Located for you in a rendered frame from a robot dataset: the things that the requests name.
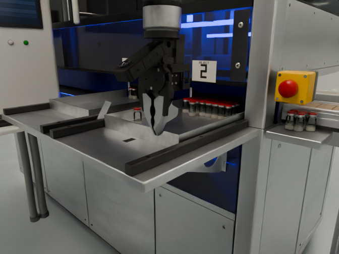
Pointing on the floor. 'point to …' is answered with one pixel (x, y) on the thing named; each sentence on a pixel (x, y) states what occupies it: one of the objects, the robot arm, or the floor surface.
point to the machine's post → (259, 120)
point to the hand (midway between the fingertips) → (154, 130)
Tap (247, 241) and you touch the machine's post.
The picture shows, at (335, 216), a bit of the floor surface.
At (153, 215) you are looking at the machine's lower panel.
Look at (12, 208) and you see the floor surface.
